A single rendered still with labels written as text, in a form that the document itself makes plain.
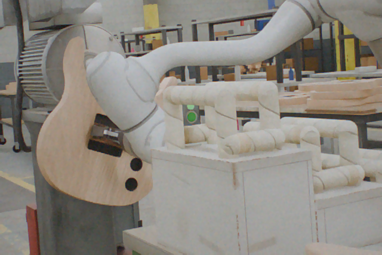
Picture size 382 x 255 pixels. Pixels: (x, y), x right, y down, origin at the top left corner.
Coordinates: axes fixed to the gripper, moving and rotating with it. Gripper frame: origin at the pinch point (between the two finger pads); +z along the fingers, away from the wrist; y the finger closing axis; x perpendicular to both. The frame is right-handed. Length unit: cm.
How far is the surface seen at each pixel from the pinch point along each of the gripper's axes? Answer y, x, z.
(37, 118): -10.2, 1.1, 35.2
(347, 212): 8, -6, -91
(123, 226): 28, -26, 39
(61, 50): -13.3, 20.9, 19.2
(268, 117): -9, 5, -88
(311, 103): 182, 58, 168
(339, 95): 186, 64, 148
